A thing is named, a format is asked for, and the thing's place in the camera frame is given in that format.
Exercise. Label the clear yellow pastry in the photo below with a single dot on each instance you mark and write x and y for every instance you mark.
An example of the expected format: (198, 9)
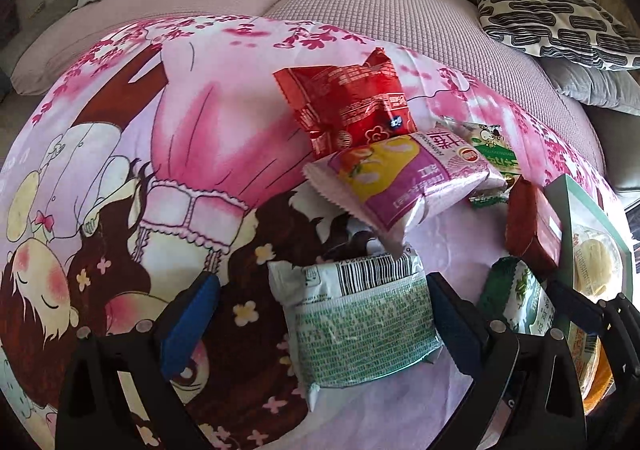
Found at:
(597, 263)

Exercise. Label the dark red snack box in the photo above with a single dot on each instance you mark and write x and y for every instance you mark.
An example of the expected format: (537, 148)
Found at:
(533, 229)

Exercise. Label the orange yellow snack pack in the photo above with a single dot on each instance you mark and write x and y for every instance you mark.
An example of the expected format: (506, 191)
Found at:
(602, 381)

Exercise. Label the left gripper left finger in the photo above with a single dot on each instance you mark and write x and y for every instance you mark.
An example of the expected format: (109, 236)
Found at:
(93, 412)

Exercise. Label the teal shallow cardboard tray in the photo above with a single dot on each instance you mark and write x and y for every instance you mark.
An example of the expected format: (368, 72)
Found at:
(581, 217)

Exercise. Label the black white patterned pillow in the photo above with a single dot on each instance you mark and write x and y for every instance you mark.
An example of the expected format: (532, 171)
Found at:
(579, 31)

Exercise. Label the small green cream packet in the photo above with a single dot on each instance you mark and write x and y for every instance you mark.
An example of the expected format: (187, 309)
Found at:
(488, 140)

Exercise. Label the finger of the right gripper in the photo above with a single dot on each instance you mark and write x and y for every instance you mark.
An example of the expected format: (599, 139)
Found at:
(625, 320)
(572, 307)

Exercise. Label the pink checked sofa cover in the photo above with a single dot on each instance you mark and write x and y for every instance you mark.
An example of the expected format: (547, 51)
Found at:
(446, 30)

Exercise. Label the pale green barcode snack pack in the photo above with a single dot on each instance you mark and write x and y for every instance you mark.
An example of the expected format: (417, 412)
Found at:
(355, 321)

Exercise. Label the pink cartoon print blanket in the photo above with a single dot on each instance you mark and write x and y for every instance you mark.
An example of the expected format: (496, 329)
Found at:
(168, 149)

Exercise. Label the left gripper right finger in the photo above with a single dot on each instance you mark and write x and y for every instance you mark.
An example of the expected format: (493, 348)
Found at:
(533, 375)

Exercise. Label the pink snack bag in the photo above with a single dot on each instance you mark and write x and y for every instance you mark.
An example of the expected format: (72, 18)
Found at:
(395, 184)

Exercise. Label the beige barcode snack pack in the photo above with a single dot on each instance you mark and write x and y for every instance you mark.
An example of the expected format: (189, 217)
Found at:
(584, 349)

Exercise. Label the red foil snack pack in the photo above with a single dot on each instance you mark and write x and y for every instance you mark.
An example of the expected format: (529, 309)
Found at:
(347, 106)

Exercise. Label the green white biscuit pack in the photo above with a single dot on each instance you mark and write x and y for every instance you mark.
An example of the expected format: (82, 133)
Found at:
(513, 295)

